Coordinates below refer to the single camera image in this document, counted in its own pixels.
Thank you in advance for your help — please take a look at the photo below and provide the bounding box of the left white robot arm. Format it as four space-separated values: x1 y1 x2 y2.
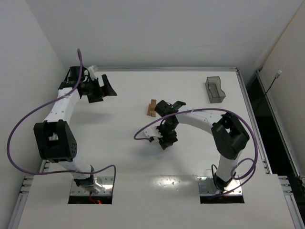
33 65 117 193

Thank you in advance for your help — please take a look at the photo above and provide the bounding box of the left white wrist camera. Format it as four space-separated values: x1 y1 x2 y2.
87 65 98 80

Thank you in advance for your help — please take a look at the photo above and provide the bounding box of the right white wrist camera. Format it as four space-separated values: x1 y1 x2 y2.
143 127 162 142

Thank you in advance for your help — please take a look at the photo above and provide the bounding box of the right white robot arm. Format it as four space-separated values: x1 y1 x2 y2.
154 100 250 191

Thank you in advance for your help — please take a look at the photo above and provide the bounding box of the grey transparent plastic tray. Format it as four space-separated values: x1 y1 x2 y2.
205 76 226 104

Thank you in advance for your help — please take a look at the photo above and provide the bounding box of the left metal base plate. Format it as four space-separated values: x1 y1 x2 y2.
70 176 114 197

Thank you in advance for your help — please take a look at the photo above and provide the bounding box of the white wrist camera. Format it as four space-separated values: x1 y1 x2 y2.
87 65 98 80
143 127 162 142

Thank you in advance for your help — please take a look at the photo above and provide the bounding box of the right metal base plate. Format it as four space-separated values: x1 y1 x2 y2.
197 176 243 197

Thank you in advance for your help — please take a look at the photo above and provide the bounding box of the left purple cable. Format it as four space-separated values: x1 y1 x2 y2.
6 48 116 176

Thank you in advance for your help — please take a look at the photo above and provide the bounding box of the metal base plate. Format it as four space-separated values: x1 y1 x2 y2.
197 176 243 197
70 176 114 197

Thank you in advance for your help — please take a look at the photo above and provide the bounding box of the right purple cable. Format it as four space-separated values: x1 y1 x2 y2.
133 108 259 199

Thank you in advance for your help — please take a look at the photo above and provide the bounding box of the light wood long block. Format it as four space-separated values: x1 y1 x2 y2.
150 99 157 109

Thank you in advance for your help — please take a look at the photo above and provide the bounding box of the light wood cube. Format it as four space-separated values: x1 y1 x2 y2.
147 104 154 114

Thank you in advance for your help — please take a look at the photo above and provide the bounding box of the black wall cable white plug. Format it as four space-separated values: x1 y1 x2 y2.
260 70 282 102

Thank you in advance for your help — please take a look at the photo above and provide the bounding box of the purple cable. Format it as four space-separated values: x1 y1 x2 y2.
6 48 116 176
133 108 259 199

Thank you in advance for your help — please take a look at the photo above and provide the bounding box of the dark wood small cube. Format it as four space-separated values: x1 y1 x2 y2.
159 142 169 150

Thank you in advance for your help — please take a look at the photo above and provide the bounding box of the light wood plank block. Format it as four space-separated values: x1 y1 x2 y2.
147 112 156 117

